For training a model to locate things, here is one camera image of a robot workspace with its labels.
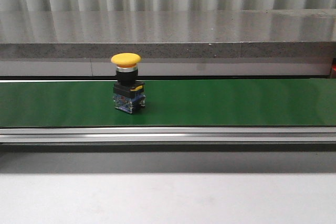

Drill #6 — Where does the yellow mushroom push button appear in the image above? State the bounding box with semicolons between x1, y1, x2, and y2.
111;52;145;114

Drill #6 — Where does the grey speckled stone counter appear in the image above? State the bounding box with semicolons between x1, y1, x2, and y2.
1;9;335;78

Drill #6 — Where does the green conveyor belt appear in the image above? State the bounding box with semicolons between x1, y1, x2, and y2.
1;79;335;127

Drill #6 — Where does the red plastic tray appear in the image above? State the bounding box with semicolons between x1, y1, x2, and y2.
330;58;336;79

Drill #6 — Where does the aluminium conveyor frame rail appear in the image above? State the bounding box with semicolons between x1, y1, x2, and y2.
1;126;335;144

